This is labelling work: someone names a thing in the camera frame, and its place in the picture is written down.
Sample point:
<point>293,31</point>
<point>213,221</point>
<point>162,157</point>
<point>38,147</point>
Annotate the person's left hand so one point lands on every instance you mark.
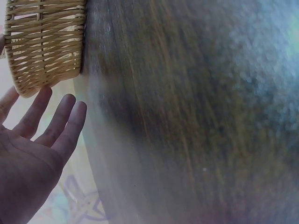
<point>25,168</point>

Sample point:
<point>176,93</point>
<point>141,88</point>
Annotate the person's left thumb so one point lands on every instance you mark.
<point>2,44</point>

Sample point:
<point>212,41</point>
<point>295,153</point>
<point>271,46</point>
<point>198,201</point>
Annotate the woven wicker basket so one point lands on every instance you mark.
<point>46,46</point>

